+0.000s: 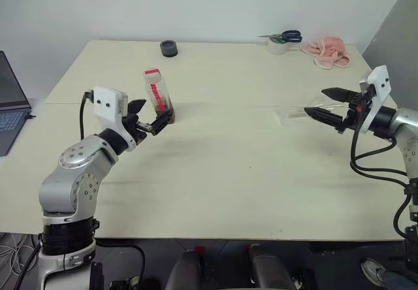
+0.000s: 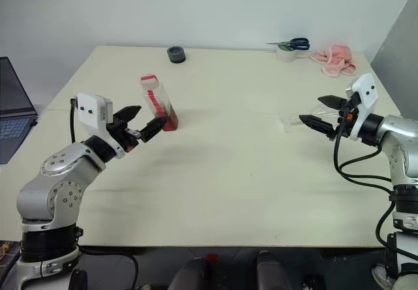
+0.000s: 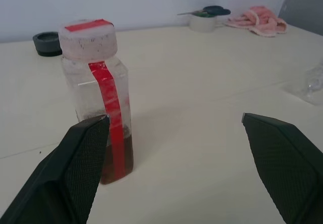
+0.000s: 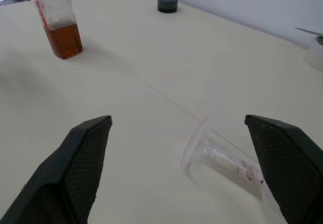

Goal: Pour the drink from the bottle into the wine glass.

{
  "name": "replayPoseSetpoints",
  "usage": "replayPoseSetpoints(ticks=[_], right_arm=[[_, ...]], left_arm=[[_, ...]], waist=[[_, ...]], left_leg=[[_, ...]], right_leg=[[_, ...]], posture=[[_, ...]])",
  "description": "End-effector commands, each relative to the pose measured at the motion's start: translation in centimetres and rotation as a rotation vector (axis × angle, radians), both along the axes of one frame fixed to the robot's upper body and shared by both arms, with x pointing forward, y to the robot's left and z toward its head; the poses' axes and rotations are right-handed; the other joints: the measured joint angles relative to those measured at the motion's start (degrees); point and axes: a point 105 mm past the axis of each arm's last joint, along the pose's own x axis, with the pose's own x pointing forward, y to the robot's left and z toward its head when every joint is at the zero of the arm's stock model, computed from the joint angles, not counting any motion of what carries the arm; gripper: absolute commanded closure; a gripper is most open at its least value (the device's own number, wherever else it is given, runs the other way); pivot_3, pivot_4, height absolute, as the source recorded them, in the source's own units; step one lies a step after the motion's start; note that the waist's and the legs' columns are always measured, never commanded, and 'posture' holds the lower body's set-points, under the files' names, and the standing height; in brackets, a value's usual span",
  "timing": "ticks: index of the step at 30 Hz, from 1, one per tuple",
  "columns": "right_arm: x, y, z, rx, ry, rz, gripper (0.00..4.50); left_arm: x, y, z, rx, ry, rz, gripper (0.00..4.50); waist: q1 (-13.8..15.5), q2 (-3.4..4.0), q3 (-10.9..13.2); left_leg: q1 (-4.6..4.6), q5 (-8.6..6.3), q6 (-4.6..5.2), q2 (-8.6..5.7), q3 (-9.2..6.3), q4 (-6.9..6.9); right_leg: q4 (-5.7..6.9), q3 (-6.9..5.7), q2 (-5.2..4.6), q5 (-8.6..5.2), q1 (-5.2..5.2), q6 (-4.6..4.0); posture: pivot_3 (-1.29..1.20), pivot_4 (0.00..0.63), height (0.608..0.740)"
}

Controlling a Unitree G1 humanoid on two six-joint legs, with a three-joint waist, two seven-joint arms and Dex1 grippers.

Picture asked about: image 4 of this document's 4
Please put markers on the translucent tape roll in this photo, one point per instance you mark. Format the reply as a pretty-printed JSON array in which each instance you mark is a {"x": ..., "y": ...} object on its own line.
[{"x": 315, "y": 55}]

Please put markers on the clear plastic cup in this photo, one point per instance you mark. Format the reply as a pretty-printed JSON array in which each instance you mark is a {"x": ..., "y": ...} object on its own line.
[{"x": 202, "y": 148}]

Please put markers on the dark grey round cap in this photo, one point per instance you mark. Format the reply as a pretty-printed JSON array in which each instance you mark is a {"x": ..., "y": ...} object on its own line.
[{"x": 167, "y": 5}]

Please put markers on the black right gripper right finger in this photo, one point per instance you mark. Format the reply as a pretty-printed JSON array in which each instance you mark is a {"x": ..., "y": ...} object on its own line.
[{"x": 290, "y": 163}]

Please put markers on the grey metal blade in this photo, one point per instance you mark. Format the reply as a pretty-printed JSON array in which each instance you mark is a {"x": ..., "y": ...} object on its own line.
[{"x": 311, "y": 31}]

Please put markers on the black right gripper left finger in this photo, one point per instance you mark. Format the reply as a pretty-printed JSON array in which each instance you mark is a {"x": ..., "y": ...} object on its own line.
[{"x": 58, "y": 173}]

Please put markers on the clear plastic bottle red label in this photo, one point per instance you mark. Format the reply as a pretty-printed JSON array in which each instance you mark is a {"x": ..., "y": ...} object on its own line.
[{"x": 66, "y": 40}]

